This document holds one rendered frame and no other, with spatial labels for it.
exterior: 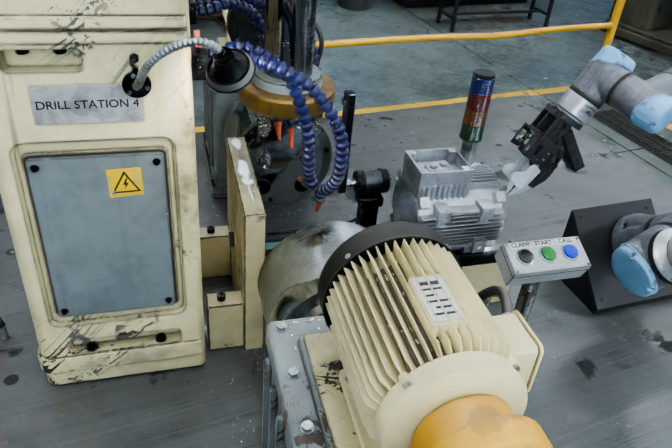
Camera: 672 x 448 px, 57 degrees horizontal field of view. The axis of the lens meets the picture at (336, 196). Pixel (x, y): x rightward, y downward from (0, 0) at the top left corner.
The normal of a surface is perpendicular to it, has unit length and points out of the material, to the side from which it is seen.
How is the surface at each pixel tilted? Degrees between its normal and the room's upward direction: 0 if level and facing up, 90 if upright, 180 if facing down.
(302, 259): 32
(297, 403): 0
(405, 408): 79
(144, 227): 90
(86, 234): 90
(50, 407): 0
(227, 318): 90
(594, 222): 45
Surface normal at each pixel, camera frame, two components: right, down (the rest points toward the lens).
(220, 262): 0.25, 0.54
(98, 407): 0.08, -0.83
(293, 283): -0.60, -0.56
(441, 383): 0.14, 0.25
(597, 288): 0.29, -0.21
